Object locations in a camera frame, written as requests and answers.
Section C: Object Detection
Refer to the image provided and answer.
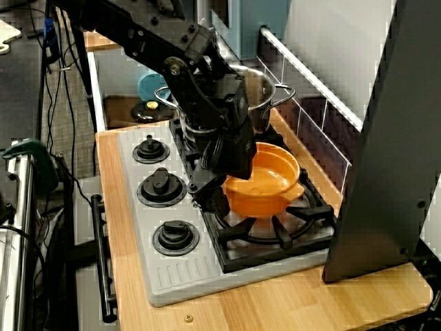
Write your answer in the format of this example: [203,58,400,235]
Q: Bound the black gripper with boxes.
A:
[187,119,258,217]

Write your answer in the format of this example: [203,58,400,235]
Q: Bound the orange plastic pot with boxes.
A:
[222,141,306,219]

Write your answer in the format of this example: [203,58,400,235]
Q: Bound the black stove knob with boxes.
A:
[132,134,171,165]
[152,220,201,257]
[136,168,189,208]

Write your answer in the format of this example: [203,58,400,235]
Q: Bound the grey stove top panel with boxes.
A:
[116,127,337,308]

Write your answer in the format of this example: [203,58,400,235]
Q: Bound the stainless steel pot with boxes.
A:
[154,64,296,139]

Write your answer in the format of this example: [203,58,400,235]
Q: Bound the black burner grate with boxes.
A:
[168,115,289,175]
[191,161,338,274]

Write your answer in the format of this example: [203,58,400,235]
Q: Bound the black lid yellow knob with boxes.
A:
[130,99,175,123]

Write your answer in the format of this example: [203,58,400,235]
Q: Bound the wooden countertop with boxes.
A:
[94,110,434,331]

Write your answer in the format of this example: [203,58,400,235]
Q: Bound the blue round plate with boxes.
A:
[136,70,170,101]

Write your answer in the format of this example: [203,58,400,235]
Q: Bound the dark tiled backsplash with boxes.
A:
[256,26,365,206]

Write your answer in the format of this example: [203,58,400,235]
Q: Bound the white kitchen cabinet front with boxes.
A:
[72,177,121,331]

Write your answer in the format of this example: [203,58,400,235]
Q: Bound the white sink unit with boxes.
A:
[85,50,180,134]

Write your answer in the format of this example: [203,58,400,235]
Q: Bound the green clamp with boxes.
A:
[1,137,60,194]

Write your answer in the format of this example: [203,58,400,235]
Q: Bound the tall black side panel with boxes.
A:
[322,0,441,284]

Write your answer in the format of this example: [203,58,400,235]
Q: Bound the black desk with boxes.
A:
[0,34,45,143]

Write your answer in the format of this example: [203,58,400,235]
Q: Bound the black oven door handle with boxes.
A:
[90,194,119,324]

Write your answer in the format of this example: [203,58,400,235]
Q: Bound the black cable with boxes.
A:
[54,154,94,221]
[0,223,48,331]
[59,19,77,173]

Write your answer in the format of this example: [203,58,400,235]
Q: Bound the black metal frame leg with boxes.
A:
[70,27,98,132]

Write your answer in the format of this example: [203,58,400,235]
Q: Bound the aluminium frame rail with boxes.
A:
[0,140,36,331]

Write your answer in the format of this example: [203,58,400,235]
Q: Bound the blue cable clip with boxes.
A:
[43,17,59,50]

